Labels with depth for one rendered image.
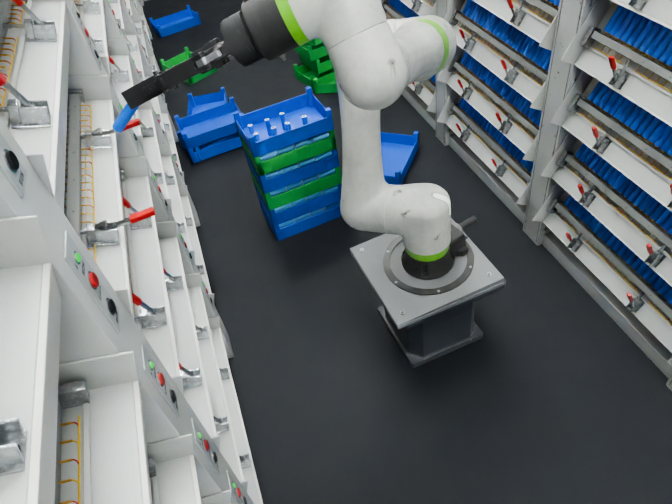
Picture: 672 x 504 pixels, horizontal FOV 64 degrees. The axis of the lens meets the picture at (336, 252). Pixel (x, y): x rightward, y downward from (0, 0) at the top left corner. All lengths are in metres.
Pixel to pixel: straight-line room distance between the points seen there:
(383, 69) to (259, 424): 1.14
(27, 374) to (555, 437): 1.39
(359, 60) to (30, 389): 0.60
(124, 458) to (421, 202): 0.96
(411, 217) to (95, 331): 0.92
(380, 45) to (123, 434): 0.60
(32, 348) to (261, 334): 1.42
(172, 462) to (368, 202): 0.83
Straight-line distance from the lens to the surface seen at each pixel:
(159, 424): 0.74
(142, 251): 1.09
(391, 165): 2.39
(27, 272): 0.52
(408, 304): 1.45
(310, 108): 2.07
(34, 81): 0.84
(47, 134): 0.71
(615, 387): 1.74
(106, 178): 0.96
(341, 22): 0.83
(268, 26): 0.85
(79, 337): 0.60
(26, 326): 0.47
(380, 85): 0.82
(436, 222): 1.36
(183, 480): 0.80
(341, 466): 1.57
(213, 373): 1.35
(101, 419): 0.63
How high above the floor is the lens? 1.44
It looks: 45 degrees down
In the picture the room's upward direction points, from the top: 10 degrees counter-clockwise
